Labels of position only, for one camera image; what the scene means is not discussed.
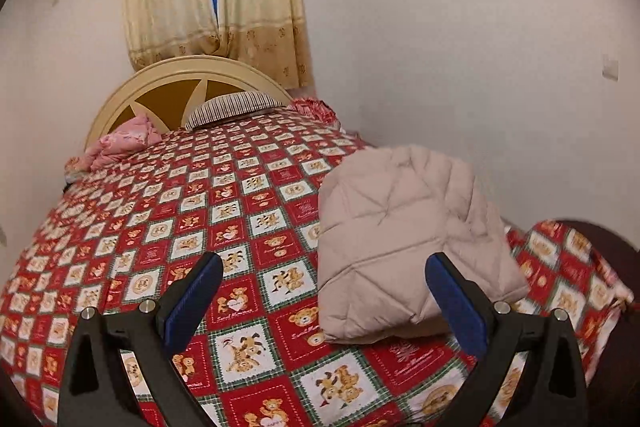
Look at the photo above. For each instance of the red floral cloth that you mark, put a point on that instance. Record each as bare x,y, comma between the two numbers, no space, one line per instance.
312,111

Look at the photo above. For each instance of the white wall socket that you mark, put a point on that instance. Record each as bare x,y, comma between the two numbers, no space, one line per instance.
611,68

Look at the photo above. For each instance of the striped pillow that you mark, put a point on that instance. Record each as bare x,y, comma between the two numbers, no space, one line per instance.
235,107

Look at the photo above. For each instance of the cream wooden headboard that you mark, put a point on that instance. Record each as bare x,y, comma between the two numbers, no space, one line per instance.
150,77

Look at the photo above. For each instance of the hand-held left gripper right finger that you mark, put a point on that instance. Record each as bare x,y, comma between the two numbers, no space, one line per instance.
457,302

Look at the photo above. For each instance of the pink quilt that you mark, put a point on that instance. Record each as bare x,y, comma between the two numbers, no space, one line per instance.
122,142

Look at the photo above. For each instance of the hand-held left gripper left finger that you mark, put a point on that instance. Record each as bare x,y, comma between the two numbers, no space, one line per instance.
192,302

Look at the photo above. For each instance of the beige padded jacket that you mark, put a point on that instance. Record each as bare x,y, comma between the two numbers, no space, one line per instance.
400,227

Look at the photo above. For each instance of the red bear print bedspread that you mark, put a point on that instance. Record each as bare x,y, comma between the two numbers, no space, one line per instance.
225,187

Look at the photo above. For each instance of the dark wooden footboard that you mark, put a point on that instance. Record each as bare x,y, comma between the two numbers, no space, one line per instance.
620,357

